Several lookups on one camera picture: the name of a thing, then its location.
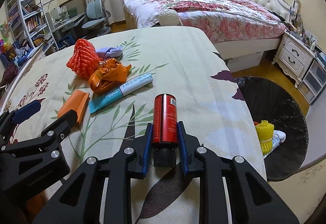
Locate white round bedpost knob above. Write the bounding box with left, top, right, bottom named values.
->
left=159, top=9, right=183, bottom=26

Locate teal white tube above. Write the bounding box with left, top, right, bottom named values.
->
left=89, top=73, right=153, bottom=114

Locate orange crumpled ribbon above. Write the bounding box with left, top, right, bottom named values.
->
left=88, top=58, right=131, bottom=95

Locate red cylindrical can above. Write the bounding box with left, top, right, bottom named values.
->
left=152, top=94, right=178, bottom=167

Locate yellow foam fruit net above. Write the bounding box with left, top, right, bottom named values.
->
left=255, top=120, right=274, bottom=155

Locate plastic drawer unit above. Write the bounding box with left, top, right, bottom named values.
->
left=298, top=58, right=325, bottom=105

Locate orange folded paper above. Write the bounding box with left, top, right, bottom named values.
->
left=57, top=89, right=89, bottom=125

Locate bed with floral quilt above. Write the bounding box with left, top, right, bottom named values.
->
left=123, top=0, right=286, bottom=72

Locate white bookshelf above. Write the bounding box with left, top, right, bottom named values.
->
left=4, top=0, right=58, bottom=55

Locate red foam fruit net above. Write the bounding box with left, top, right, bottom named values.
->
left=66, top=39, right=102, bottom=80

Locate study desk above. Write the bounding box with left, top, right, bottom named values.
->
left=45, top=12, right=86, bottom=44

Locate black trash bag bin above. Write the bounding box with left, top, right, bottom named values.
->
left=235, top=76, right=308, bottom=181

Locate white nightstand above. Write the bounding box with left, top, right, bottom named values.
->
left=272, top=31, right=316, bottom=88

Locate floral bedspread table cover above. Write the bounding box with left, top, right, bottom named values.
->
left=1, top=26, right=266, bottom=223

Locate grey desk chair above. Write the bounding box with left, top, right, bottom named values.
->
left=82, top=0, right=111, bottom=39

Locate purple crumpled cloth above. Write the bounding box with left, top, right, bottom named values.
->
left=96, top=45, right=123, bottom=60

